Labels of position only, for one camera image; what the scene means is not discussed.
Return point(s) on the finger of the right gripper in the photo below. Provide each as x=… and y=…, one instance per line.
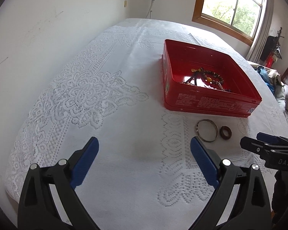
x=258, y=147
x=273, y=140

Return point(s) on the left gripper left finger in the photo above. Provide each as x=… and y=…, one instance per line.
x=37, y=209

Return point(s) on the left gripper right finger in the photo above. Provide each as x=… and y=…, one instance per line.
x=251, y=209

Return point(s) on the black cord gold pendant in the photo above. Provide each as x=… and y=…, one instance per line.
x=196, y=74

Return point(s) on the black gloved right hand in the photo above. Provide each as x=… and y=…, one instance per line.
x=279, y=202

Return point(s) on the pile of clothes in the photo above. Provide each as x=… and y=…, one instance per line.
x=272, y=79

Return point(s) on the silver metal bangle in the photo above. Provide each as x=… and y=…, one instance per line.
x=206, y=130

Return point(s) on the grey curtain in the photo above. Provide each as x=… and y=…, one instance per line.
x=262, y=32

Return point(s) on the coat rack with clothes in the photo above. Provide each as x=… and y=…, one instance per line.
x=272, y=50

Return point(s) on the red metal tin box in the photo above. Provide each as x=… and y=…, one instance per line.
x=225, y=88

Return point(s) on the white lace tablecloth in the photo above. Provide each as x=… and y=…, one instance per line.
x=144, y=176

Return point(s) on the wooden framed window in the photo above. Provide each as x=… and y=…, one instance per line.
x=241, y=19

